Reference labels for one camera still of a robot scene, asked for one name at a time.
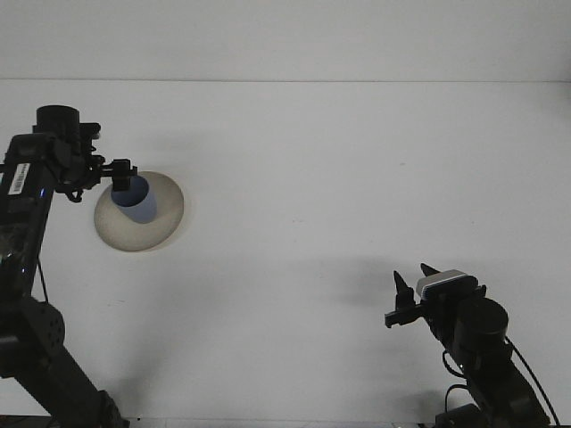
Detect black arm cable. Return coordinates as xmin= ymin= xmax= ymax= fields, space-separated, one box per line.
xmin=443 ymin=336 xmax=561 ymax=427
xmin=36 ymin=256 xmax=49 ymax=307

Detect pale blue cup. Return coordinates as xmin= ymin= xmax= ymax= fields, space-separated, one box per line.
xmin=110 ymin=175 xmax=158 ymax=225

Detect pale round plate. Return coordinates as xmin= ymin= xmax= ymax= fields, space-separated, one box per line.
xmin=93 ymin=170 xmax=194 ymax=254

